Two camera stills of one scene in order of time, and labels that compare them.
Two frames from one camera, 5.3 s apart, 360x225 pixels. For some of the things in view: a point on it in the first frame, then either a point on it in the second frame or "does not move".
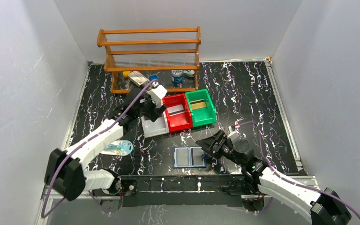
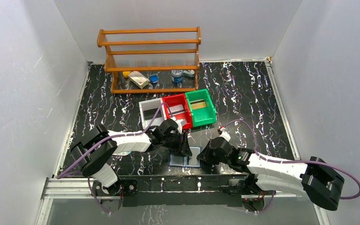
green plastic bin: [202, 107] does not move
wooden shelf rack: [164, 57] does not move
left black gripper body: [153, 111] -> [182, 144]
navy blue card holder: [192, 157] does not move
